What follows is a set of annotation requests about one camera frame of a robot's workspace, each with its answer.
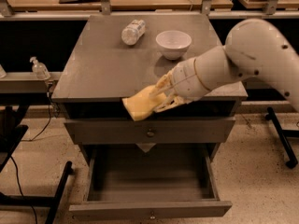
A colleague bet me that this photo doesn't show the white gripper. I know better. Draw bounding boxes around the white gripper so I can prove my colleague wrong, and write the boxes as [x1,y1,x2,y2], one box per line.
[149,58,210,113]

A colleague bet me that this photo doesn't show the yellow sponge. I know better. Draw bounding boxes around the yellow sponge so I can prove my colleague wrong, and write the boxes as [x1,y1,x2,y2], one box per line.
[122,85,166,121]

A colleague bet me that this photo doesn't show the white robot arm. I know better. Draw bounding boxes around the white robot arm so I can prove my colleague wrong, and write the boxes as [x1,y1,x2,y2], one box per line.
[150,19,299,112]

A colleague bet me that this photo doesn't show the grey wooden drawer cabinet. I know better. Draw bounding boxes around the grey wooden drawer cabinet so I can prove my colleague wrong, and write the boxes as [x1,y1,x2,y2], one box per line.
[52,13,247,159]

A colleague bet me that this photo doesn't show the closed grey top drawer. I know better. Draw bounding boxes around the closed grey top drawer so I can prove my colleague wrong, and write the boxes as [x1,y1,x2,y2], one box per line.
[64,117,235,145]

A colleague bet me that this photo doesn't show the open grey middle drawer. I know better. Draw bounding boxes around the open grey middle drawer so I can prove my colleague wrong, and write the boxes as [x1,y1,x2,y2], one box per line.
[69,144,232,221]

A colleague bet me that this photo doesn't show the white ceramic bowl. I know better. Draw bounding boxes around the white ceramic bowl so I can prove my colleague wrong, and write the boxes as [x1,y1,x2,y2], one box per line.
[156,30,192,60]

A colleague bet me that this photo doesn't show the lying clear plastic bottle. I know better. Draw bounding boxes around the lying clear plastic bottle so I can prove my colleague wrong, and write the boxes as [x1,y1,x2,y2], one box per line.
[121,20,146,46]

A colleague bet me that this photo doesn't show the black stand leg right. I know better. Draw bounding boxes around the black stand leg right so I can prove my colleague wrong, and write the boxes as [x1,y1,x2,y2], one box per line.
[265,107,299,169]

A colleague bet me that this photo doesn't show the black stand leg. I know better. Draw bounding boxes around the black stand leg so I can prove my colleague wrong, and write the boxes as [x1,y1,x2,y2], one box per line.
[265,107,299,169]
[0,161,73,224]

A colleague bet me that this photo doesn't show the left clear pump dispenser bottle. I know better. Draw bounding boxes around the left clear pump dispenser bottle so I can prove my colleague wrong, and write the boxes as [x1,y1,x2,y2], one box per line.
[30,57,50,80]

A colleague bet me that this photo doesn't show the black stand leg left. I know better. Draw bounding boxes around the black stand leg left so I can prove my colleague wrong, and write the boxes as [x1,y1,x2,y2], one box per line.
[0,161,73,224]

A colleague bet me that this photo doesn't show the black floor cable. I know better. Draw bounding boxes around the black floor cable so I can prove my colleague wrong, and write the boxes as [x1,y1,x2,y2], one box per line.
[8,103,54,224]

